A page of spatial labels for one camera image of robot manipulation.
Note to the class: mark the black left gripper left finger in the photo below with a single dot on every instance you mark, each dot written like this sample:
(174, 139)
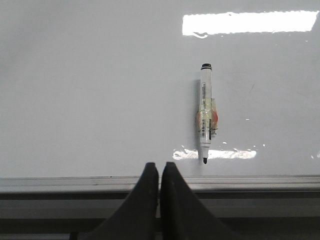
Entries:
(135, 219)

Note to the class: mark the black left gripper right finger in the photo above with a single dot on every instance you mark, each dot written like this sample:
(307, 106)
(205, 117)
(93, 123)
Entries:
(183, 216)

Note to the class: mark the grey aluminium whiteboard tray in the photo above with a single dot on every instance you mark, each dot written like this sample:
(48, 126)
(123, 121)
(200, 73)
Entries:
(259, 207)

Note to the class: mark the white whiteboard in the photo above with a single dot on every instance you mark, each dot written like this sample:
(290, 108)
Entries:
(100, 87)

